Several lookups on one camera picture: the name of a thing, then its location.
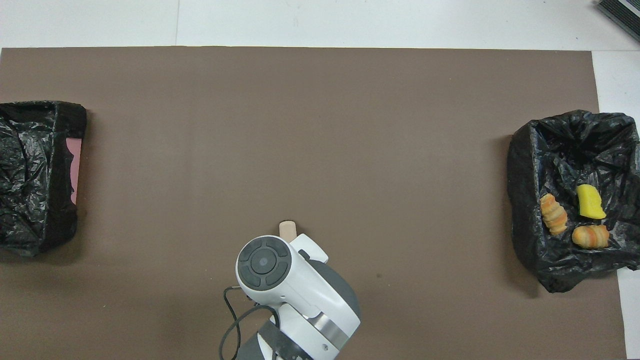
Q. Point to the beige hand brush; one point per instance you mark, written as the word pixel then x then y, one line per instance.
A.
pixel 288 229

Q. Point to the toy croissant piece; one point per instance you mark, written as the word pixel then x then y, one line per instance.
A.
pixel 591 236
pixel 554 214

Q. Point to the green yellow sponge piece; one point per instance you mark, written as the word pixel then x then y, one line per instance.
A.
pixel 590 202

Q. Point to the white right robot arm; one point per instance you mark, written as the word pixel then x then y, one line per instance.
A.
pixel 290 290

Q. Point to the black bag covered bin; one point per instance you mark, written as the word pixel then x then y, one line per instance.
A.
pixel 550 150

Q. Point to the black bag lined pink bin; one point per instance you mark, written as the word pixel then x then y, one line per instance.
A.
pixel 30 165

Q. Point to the brown table mat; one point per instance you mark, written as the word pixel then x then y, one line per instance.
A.
pixel 250 125

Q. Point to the dark grey ribbed panel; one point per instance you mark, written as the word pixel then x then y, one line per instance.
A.
pixel 625 15

